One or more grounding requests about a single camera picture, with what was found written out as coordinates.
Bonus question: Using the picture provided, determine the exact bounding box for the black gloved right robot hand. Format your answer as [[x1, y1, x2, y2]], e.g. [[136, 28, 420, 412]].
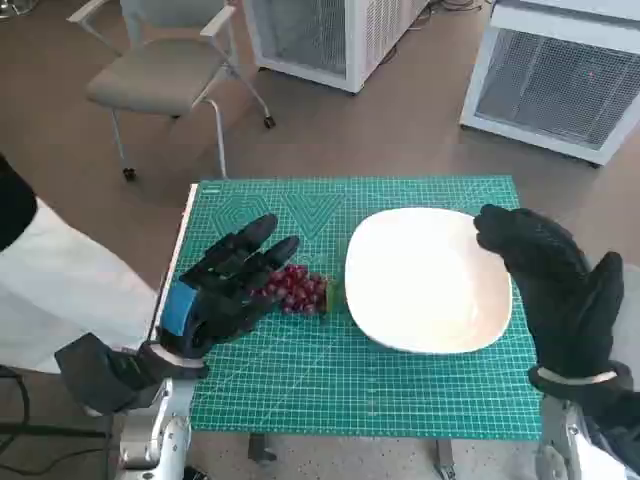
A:
[[472, 204, 626, 381]]

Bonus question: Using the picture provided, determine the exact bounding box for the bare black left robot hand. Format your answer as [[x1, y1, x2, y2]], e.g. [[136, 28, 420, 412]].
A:
[[158, 213, 301, 359]]

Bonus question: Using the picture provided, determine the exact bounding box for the green cutting mat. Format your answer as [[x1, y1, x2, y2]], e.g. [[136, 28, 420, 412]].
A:
[[154, 174, 545, 442]]

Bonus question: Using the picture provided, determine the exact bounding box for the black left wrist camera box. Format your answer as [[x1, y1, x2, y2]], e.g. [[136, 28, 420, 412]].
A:
[[53, 333, 166, 417]]

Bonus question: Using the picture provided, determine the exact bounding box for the white square plate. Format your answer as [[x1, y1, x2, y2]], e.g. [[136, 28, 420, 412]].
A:
[[343, 207, 514, 355]]

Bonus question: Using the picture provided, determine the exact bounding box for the person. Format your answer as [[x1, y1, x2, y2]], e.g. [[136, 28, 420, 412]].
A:
[[0, 152, 171, 376]]

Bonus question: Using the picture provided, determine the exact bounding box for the black stand leg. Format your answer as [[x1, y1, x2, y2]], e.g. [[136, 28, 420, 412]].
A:
[[0, 422, 112, 442]]

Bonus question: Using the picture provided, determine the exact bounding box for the red toy grape bunch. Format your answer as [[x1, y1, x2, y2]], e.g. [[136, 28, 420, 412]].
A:
[[249, 263, 349, 317]]

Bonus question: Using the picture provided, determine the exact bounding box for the white mesh cabinet, red light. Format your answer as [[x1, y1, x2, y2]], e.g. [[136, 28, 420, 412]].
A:
[[458, 0, 640, 168]]

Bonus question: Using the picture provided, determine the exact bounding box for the black floor cable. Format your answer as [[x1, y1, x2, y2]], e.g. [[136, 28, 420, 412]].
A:
[[0, 364, 31, 426]]

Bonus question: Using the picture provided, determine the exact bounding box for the black table bracket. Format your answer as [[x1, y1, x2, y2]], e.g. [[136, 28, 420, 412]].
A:
[[248, 434, 278, 464], [433, 439, 456, 477]]

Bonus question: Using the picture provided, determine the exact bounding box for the grey chair with castors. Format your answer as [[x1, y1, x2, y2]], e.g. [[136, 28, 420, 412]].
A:
[[67, 0, 277, 182]]

